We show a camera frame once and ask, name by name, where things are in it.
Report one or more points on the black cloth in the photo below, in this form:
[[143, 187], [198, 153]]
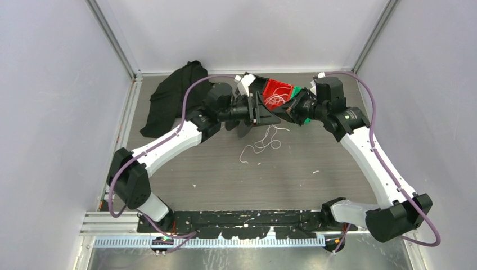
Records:
[[166, 102]]

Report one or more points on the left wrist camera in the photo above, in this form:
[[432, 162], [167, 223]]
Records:
[[224, 98]]

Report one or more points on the grey plastic cable spool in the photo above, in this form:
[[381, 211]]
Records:
[[241, 128]]

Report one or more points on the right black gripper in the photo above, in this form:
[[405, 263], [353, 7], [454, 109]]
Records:
[[291, 113]]

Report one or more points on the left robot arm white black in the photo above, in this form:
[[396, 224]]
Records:
[[130, 171]]

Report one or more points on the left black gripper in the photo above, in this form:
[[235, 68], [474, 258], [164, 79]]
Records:
[[258, 113]]

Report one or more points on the black plastic bin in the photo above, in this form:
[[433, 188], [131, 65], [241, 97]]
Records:
[[251, 83]]

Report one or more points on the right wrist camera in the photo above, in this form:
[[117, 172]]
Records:
[[330, 93]]

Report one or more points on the red plastic bin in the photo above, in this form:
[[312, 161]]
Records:
[[276, 93]]

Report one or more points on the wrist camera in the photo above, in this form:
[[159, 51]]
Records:
[[224, 98], [330, 93]]

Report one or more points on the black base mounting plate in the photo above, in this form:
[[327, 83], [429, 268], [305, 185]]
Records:
[[243, 224]]

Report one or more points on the green plastic bin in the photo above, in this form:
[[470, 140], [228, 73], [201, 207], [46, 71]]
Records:
[[295, 91]]

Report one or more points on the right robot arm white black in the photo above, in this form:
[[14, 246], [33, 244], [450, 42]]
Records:
[[398, 209]]

